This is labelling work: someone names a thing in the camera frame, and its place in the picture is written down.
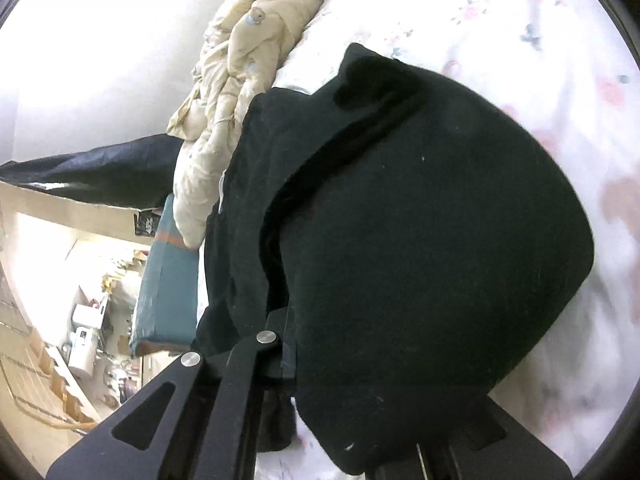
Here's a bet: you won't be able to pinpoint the cream crumpled duvet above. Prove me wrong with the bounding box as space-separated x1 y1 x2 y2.
167 0 323 249

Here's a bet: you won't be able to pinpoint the black printed bag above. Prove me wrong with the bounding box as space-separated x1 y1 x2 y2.
134 210 162 238

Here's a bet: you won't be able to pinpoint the dark hanging garment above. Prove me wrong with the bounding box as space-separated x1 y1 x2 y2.
1 134 183 210

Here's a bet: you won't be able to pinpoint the floral white bed sheet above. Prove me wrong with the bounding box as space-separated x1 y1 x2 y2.
276 0 639 479

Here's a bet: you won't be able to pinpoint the teal bed frame padding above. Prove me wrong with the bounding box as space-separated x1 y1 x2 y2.
129 195 200 356

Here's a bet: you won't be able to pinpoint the black pants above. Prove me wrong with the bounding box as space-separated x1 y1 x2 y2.
194 44 594 474

